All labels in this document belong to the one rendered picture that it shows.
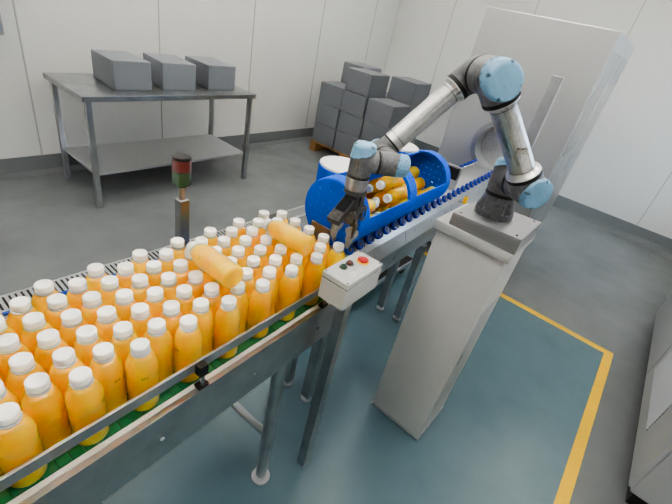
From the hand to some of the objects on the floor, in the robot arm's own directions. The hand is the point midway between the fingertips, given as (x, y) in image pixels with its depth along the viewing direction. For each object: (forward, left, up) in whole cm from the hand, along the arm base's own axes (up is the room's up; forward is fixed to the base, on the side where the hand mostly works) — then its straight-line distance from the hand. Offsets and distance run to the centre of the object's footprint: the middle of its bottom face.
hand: (339, 242), depth 140 cm
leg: (+13, -120, -108) cm, 162 cm away
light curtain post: (-32, -159, -109) cm, 196 cm away
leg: (+12, -21, -109) cm, 112 cm away
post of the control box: (-6, +9, -110) cm, 111 cm away
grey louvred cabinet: (-186, -173, -117) cm, 280 cm away
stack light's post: (+61, +18, -107) cm, 124 cm away
